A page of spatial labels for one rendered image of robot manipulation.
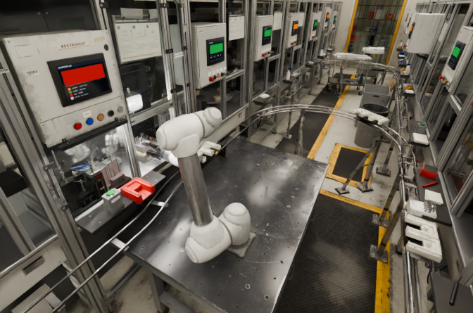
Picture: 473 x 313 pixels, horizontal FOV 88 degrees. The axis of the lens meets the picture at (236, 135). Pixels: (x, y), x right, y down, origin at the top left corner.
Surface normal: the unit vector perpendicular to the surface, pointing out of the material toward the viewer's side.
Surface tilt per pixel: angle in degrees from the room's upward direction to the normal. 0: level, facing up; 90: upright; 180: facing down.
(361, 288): 0
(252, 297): 0
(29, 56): 90
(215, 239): 69
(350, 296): 0
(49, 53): 90
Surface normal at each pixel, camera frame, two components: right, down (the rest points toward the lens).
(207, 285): 0.01, -0.88
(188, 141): 0.62, 0.19
